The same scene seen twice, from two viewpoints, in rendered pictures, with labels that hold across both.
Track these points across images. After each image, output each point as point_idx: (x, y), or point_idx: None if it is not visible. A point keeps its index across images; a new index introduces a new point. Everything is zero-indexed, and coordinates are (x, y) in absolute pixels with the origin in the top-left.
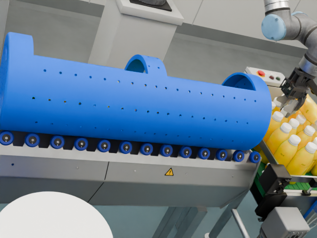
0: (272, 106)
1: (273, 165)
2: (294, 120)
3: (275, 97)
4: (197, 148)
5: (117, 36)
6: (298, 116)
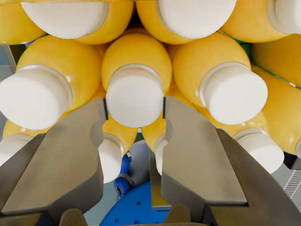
0: (120, 169)
1: (299, 163)
2: (227, 102)
3: (18, 123)
4: None
5: None
6: (195, 36)
